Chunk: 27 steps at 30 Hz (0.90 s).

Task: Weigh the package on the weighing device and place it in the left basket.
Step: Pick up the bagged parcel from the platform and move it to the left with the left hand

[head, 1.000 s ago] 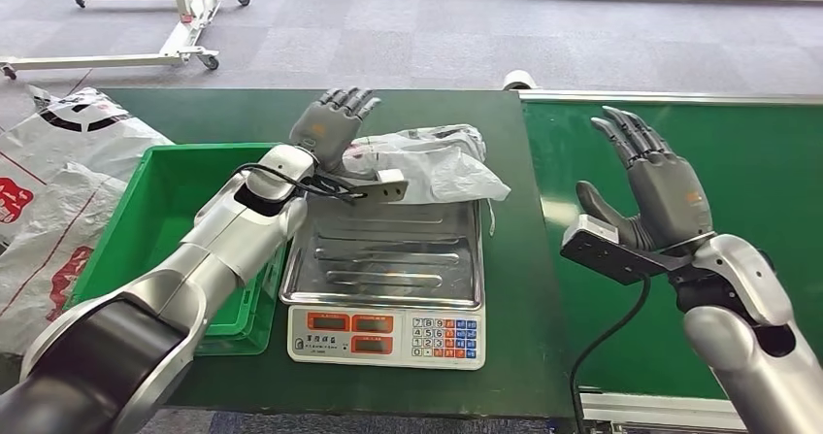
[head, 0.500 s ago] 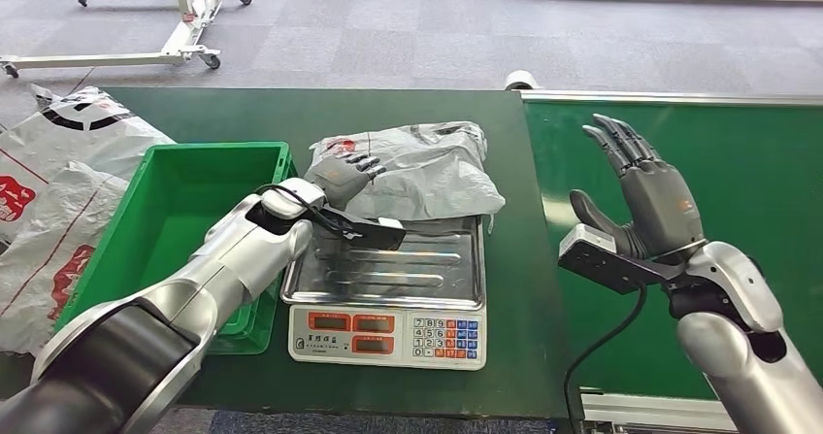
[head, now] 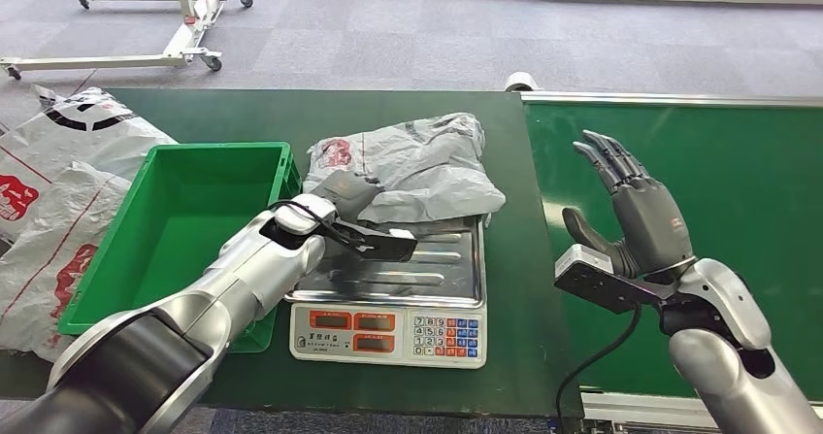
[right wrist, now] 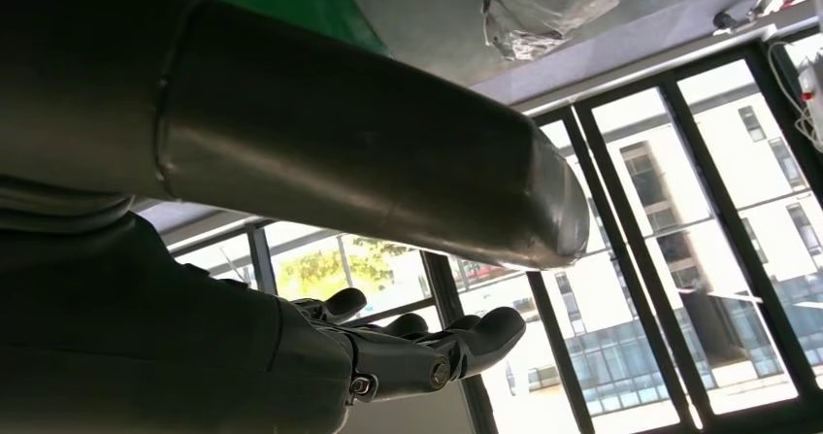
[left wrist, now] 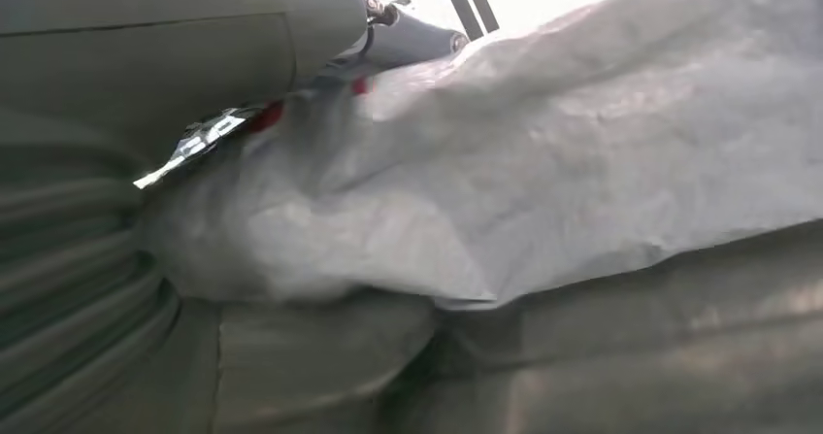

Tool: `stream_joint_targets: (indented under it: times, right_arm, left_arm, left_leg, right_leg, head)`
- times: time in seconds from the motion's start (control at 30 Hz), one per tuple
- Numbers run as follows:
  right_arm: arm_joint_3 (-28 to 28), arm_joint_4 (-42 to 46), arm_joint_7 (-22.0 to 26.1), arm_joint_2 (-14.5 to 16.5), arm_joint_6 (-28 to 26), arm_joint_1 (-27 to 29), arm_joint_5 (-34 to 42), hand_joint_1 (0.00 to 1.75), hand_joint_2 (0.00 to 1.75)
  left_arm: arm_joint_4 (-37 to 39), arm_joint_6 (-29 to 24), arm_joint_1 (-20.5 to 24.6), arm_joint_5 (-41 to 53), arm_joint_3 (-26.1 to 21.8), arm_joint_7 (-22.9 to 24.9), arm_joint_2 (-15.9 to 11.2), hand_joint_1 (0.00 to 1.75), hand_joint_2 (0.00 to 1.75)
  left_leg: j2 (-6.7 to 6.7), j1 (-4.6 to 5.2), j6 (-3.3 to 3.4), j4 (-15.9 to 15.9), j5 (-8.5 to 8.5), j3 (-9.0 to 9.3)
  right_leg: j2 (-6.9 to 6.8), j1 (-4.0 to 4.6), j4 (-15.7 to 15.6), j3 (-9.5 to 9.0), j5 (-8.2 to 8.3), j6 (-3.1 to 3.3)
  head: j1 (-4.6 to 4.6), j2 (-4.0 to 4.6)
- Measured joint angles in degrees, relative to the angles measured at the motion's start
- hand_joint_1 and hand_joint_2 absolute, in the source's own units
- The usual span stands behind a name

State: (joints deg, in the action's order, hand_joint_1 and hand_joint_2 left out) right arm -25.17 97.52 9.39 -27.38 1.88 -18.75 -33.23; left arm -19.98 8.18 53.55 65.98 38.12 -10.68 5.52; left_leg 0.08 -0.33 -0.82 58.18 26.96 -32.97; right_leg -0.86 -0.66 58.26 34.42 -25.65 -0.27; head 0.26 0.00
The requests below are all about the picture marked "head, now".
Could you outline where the electronic weighing scale steel pan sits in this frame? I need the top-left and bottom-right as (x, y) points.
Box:
(283, 215), (488, 371)

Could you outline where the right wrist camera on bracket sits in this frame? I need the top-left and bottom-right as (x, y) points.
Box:
(553, 244), (670, 316)

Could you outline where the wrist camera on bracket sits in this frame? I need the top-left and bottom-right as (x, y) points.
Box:
(321, 217), (419, 264)
(553, 244), (670, 316)

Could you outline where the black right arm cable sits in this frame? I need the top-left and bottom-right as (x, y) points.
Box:
(554, 303), (644, 434)

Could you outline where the green plastic basket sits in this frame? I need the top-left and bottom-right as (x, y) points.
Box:
(57, 141), (304, 355)

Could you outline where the white bag with black ring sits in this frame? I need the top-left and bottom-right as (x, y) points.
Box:
(0, 86), (180, 244)

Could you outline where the grey plastic mailer package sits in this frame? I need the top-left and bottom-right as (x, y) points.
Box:
(302, 112), (508, 226)

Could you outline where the white wheeled stand frame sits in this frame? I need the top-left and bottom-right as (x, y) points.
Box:
(0, 0), (255, 82)

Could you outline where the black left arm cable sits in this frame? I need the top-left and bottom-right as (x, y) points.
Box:
(268, 199), (361, 249)

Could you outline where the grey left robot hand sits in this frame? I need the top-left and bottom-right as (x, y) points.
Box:
(312, 170), (385, 224)

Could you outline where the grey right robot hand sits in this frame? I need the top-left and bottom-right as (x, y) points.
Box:
(561, 129), (697, 283)

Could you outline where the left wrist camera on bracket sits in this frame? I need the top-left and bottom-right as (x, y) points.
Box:
(321, 217), (419, 264)

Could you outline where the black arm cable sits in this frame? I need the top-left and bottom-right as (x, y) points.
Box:
(268, 199), (361, 249)
(554, 303), (644, 434)

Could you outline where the green conveyor belt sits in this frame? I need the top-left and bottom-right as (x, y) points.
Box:
(523, 103), (823, 401)

